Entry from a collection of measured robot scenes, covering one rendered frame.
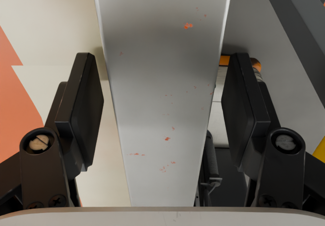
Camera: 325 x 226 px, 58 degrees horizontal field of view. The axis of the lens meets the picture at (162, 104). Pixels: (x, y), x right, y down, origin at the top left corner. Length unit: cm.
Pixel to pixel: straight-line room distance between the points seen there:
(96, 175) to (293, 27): 31
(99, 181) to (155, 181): 9
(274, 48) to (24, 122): 129
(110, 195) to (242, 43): 116
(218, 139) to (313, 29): 101
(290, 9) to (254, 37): 91
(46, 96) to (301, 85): 151
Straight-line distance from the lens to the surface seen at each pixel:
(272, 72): 150
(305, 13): 42
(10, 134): 20
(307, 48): 39
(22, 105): 18
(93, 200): 27
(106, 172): 22
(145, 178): 16
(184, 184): 16
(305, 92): 166
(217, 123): 126
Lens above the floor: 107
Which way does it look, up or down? 43 degrees down
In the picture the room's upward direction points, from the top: 180 degrees clockwise
